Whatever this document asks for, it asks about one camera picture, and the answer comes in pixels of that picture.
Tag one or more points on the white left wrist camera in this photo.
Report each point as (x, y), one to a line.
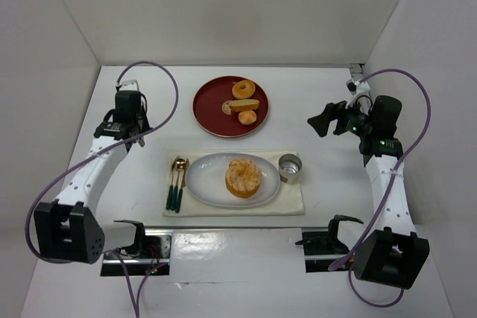
(128, 85)

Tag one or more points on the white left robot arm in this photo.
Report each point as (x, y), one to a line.
(66, 228)

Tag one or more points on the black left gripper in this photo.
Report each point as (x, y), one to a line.
(138, 133)

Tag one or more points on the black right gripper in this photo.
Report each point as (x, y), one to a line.
(339, 121)

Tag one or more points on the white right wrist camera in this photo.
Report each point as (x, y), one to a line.
(356, 87)

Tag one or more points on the gold spoon green handle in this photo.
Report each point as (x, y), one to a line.
(180, 166)

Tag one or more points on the small round bun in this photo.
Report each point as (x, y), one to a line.
(247, 117)

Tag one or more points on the plain ring donut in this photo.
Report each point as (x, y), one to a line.
(243, 89)

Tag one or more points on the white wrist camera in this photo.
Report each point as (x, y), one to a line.
(128, 85)
(356, 87)

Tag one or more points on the orange round cake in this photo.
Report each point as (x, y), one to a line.
(242, 191)

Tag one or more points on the sliced bread loaf piece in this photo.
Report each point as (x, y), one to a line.
(243, 105)

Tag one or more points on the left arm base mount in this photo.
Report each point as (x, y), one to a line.
(154, 256)

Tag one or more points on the dark red round tray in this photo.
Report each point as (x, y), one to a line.
(212, 111)

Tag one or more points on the pale blue oval plate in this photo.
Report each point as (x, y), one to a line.
(206, 181)

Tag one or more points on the steel cup with cork base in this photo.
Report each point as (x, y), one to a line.
(290, 166)

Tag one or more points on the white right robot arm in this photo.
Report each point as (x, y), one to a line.
(389, 251)

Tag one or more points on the sugared twisted donut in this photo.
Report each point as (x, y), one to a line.
(243, 175)

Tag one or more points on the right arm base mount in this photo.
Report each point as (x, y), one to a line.
(320, 250)

